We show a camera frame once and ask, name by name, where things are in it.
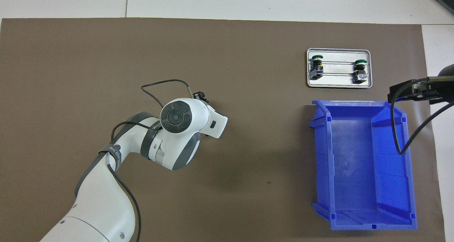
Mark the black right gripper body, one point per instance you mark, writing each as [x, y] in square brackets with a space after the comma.
[441, 89]

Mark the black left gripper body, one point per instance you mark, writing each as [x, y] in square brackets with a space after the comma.
[201, 97]

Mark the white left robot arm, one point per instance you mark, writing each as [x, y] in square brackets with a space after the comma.
[99, 206]

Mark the brown table mat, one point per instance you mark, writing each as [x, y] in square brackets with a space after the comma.
[248, 57]

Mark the silver metal tray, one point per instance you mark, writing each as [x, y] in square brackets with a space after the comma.
[338, 83]

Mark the blue plastic storage bin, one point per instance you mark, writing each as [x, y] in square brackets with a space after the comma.
[354, 157]

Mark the green push button switch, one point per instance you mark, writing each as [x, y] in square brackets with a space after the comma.
[316, 70]
[360, 71]

